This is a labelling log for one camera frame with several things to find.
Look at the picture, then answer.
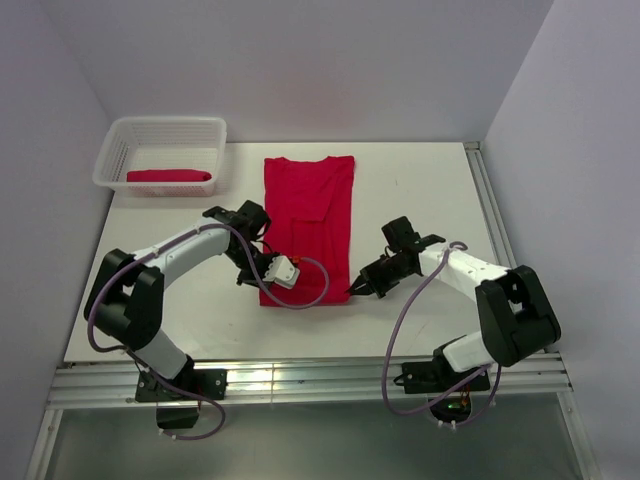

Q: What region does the aluminium right rail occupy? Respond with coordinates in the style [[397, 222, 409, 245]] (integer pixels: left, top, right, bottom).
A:
[[463, 141, 544, 351]]

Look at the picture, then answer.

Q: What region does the rolled red t shirt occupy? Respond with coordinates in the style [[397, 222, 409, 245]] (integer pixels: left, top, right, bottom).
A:
[[126, 169, 212, 183]]

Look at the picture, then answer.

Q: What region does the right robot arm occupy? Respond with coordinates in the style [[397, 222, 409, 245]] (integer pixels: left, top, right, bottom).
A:
[[348, 216, 561, 394]]

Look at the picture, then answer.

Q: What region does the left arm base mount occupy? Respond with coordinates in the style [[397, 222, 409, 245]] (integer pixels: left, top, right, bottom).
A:
[[134, 369, 227, 439]]

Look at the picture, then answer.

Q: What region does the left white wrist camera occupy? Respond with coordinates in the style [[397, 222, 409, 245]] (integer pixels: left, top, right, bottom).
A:
[[263, 255, 300, 290]]

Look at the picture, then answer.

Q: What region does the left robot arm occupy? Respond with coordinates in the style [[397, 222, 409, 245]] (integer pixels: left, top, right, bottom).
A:
[[84, 200, 276, 399]]

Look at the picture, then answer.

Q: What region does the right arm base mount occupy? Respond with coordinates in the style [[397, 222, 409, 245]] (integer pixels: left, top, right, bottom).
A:
[[393, 358, 490, 422]]

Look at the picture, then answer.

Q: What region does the red t shirt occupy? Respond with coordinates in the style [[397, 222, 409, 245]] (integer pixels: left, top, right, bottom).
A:
[[264, 156, 355, 305], [126, 169, 212, 183]]

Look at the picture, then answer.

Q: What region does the white plastic basket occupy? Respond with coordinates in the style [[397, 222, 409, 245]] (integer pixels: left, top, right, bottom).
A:
[[92, 116, 227, 197]]

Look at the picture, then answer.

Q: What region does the aluminium front rail frame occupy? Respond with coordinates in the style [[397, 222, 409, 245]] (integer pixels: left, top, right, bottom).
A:
[[27, 353, 602, 479]]

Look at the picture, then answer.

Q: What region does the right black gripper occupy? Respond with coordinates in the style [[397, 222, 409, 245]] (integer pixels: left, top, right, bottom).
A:
[[346, 254, 414, 298]]

